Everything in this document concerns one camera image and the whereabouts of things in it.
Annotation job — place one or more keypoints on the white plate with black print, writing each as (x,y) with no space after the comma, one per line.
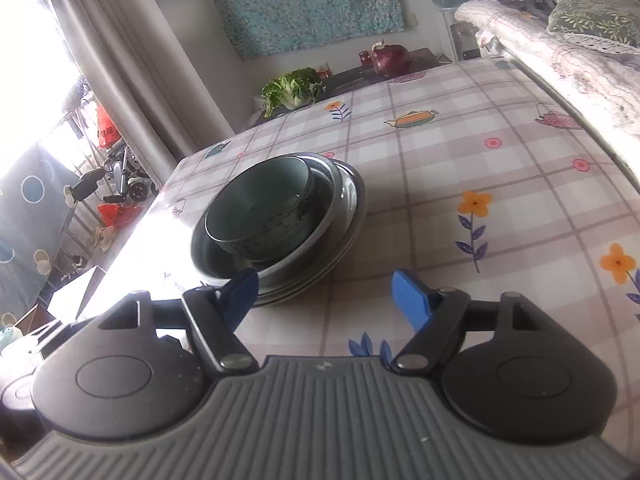
(285,299)

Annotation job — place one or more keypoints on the beige curtain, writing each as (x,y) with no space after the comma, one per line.
(140,60)

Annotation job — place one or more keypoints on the white quilted blanket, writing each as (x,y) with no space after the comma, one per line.
(550,50)

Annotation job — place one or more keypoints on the grey dotted cloth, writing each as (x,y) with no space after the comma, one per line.
(30,210)

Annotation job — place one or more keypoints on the white mattress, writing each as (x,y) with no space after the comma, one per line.
(600,125)

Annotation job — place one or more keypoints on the folded metal stroller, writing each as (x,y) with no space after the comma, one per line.
(130,175)

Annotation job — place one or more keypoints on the hanging red bag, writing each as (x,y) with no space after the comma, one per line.
(107,127)

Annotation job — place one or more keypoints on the dark green ceramic bowl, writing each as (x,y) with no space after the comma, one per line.
(324,200)
(250,205)

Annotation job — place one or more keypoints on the white water dispenser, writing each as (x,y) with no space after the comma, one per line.
(460,35)

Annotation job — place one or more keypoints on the red bottle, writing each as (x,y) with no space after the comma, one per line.
(364,58)

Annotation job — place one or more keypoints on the napa cabbage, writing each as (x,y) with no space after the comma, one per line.
(290,90)

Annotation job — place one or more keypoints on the crumpled red bag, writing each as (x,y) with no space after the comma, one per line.
(111,214)

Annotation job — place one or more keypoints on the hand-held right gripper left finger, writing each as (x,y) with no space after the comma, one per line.
(242,294)

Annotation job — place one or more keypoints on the white cardboard box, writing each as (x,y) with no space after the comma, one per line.
(85,290)

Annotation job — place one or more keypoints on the red onion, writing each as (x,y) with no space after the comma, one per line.
(390,60)

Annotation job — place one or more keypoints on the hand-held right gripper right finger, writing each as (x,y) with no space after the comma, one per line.
(410,300)

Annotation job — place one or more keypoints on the green leaf print pillow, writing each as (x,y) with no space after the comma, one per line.
(595,20)

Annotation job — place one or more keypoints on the teal floral wall cloth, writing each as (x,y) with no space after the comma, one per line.
(300,5)

